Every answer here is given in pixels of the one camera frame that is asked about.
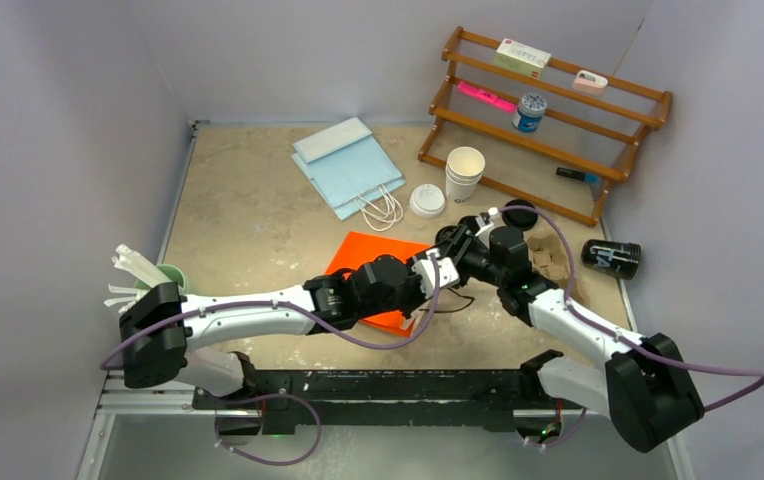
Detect orange paper bag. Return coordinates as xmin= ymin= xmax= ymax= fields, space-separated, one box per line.
xmin=304 ymin=231 xmax=438 ymax=337

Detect brown pulp cup carrier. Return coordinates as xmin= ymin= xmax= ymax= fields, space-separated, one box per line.
xmin=524 ymin=233 xmax=590 ymax=307

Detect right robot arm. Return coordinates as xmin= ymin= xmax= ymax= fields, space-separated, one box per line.
xmin=435 ymin=224 xmax=705 ymax=453

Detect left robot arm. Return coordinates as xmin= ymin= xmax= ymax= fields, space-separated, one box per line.
xmin=101 ymin=254 xmax=443 ymax=409

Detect black cup lid middle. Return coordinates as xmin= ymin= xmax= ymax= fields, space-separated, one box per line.
xmin=457 ymin=215 xmax=481 ymax=233

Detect black cup lid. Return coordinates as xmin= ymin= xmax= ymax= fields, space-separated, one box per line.
xmin=434 ymin=225 xmax=458 ymax=245
xmin=457 ymin=215 xmax=481 ymax=233
xmin=501 ymin=199 xmax=539 ymax=232

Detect black cup lid rear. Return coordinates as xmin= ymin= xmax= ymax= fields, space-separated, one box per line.
xmin=501 ymin=199 xmax=539 ymax=232

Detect black cup lid front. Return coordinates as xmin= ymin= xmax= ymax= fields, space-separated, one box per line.
xmin=434 ymin=225 xmax=458 ymax=245

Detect white cup lid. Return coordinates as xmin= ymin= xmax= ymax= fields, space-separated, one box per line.
xmin=409 ymin=183 xmax=446 ymax=218

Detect stacked white paper cups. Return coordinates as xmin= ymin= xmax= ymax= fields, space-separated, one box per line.
xmin=445 ymin=146 xmax=486 ymax=203

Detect black blue marker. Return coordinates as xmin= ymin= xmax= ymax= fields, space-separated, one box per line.
xmin=555 ymin=167 xmax=599 ymax=184

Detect black paper cup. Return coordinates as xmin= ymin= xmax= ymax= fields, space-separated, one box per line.
xmin=581 ymin=239 xmax=642 ymax=281

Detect light blue paper bag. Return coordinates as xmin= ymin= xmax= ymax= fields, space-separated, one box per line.
xmin=292 ymin=117 xmax=405 ymax=232

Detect wooden shelf rack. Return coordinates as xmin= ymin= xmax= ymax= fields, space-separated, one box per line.
xmin=418 ymin=26 xmax=673 ymax=227

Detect blue white round tin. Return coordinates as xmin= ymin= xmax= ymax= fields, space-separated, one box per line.
xmin=512 ymin=93 xmax=547 ymax=133

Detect pink highlighter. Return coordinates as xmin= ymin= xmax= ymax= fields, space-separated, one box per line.
xmin=456 ymin=81 xmax=517 ymax=113

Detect pink white tape dispenser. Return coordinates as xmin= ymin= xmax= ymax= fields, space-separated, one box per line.
xmin=572 ymin=69 xmax=609 ymax=96

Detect white green box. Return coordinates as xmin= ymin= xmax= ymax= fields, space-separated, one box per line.
xmin=493 ymin=38 xmax=552 ymax=79

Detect green straw holder cup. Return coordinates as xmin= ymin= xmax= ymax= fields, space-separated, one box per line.
xmin=133 ymin=264 xmax=189 ymax=294

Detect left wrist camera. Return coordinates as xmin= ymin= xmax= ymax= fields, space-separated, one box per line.
xmin=415 ymin=248 xmax=460 ymax=294

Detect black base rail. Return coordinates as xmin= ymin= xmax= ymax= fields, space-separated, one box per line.
xmin=192 ymin=350 xmax=561 ymax=435

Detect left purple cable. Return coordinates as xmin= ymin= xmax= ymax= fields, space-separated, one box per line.
xmin=99 ymin=254 xmax=443 ymax=466

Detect purple cable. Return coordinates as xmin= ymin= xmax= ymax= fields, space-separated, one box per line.
xmin=497 ymin=204 xmax=764 ymax=452
xmin=99 ymin=254 xmax=443 ymax=466

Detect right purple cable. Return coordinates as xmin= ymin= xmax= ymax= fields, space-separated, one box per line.
xmin=497 ymin=204 xmax=764 ymax=452

